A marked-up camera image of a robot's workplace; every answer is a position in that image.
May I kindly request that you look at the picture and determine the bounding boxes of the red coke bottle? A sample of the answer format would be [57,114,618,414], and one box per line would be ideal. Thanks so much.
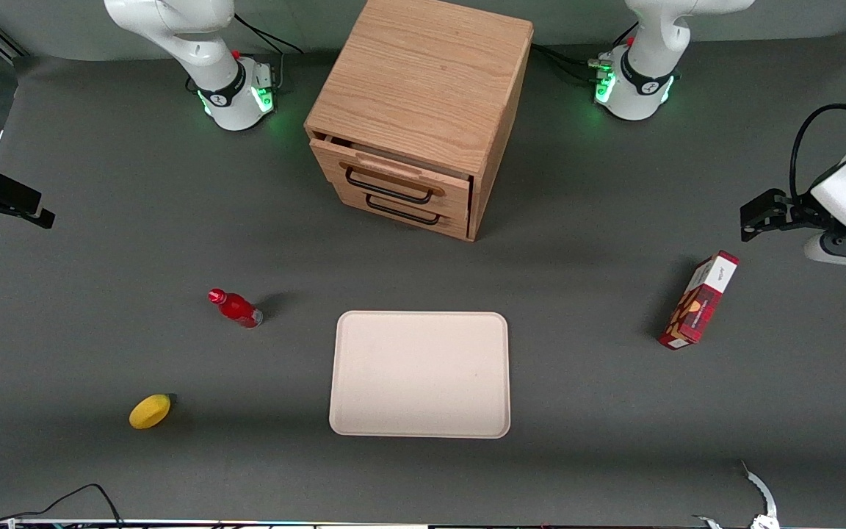
[208,288,264,329]

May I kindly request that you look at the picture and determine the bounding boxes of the beige plastic tray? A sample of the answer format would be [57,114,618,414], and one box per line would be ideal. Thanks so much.
[328,311,512,439]

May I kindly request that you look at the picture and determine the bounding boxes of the red plaid shortbread box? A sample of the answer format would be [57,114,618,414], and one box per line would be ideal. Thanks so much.
[658,250,740,350]

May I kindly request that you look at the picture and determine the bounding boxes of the yellow lemon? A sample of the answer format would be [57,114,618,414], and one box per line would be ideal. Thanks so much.
[129,394,173,430]

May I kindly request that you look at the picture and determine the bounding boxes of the wooden drawer closed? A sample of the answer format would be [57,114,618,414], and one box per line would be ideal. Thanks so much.
[333,182,471,240]

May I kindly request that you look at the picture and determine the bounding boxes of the wooden drawer slightly open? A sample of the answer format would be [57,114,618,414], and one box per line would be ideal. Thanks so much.
[309,136,474,221]

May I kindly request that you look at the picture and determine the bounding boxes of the wooden drawer cabinet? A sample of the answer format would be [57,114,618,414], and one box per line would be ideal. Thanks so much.
[304,0,534,242]

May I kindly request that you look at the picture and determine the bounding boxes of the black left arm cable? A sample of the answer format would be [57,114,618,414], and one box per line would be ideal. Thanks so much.
[790,65,846,203]

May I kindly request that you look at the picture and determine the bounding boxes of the black left base cables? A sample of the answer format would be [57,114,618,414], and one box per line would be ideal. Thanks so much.
[532,26,638,84]

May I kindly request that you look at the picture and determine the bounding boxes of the black right base cable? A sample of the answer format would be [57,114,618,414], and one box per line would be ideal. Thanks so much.
[232,15,305,93]

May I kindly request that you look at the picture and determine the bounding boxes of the thin black table cable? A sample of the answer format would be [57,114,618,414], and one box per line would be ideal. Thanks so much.
[0,483,126,528]

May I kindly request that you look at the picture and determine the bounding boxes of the black drawer handle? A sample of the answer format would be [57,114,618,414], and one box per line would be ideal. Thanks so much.
[365,195,443,226]
[344,168,435,205]

